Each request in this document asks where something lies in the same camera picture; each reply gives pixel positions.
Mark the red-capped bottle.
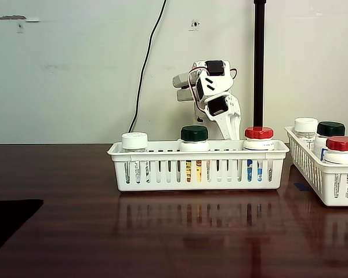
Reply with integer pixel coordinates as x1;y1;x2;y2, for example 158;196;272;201
243;126;276;182
323;136;348;200

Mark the green-capped bottle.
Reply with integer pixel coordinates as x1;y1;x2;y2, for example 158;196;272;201
312;121;346;163
178;125;211;183

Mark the white slotted plastic tray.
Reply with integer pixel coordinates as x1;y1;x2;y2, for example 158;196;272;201
106;140;291;192
284;126;348;207

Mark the white-capped bottle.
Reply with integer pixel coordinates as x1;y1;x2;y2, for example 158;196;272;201
121;131;150;185
293;117;319;151

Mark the black vertical pole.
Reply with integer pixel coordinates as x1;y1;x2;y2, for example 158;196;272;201
253;0;269;130

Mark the black cable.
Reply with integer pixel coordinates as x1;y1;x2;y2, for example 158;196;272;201
128;0;168;134

